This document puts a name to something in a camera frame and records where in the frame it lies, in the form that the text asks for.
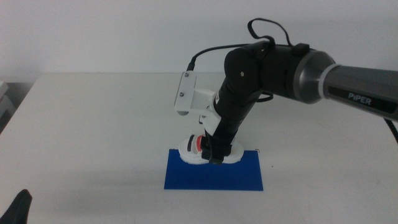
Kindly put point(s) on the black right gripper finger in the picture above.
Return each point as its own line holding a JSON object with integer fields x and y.
{"x": 227, "y": 150}
{"x": 213, "y": 152}

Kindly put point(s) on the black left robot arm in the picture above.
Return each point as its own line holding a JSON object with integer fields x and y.
{"x": 18, "y": 210}

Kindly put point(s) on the white shelf unit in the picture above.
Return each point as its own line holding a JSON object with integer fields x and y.
{"x": 4, "y": 102}

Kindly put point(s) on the white shoe black red stripes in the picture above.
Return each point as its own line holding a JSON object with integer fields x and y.
{"x": 191, "y": 153}

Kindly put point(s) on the blue rectangular mat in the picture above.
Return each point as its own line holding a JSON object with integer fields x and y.
{"x": 213, "y": 177}

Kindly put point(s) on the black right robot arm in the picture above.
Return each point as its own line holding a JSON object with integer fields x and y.
{"x": 311, "y": 76}

